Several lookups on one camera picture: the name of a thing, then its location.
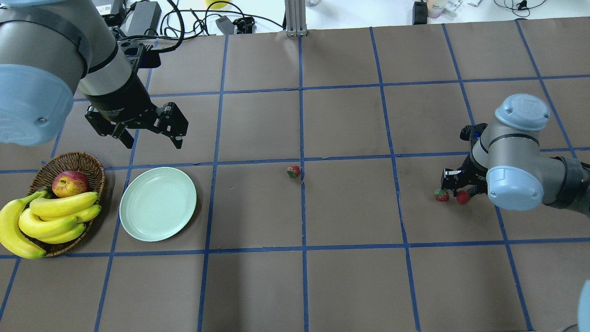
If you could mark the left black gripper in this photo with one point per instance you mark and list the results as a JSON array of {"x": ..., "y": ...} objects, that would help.
[{"x": 120, "y": 100}]

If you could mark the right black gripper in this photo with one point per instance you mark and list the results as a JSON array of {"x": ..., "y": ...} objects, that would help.
[{"x": 474, "y": 171}]

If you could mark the red strawberry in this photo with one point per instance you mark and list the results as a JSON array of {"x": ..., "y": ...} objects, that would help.
[
  {"x": 441, "y": 195},
  {"x": 463, "y": 197},
  {"x": 294, "y": 171}
]

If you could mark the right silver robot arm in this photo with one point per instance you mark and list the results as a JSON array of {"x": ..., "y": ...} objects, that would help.
[{"x": 505, "y": 163}]

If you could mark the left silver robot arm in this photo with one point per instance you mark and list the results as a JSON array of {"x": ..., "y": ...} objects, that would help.
[{"x": 51, "y": 49}]

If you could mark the light green plate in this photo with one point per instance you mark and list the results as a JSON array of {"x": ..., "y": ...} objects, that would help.
[{"x": 158, "y": 204}]

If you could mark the red apple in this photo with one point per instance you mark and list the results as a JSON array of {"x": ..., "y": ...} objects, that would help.
[{"x": 70, "y": 183}]

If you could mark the black power brick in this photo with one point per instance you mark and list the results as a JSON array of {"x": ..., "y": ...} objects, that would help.
[{"x": 143, "y": 19}]

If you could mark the yellow banana bunch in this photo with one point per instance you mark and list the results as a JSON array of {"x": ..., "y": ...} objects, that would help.
[{"x": 30, "y": 223}]

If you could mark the black power adapter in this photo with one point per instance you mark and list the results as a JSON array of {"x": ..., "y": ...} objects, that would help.
[{"x": 419, "y": 13}]

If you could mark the white paper cup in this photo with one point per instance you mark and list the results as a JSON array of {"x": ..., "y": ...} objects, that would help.
[{"x": 435, "y": 8}]

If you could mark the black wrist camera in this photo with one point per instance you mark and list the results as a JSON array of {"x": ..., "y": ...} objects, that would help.
[{"x": 471, "y": 133}]

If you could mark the aluminium frame post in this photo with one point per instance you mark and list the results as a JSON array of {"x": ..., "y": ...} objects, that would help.
[{"x": 295, "y": 17}]

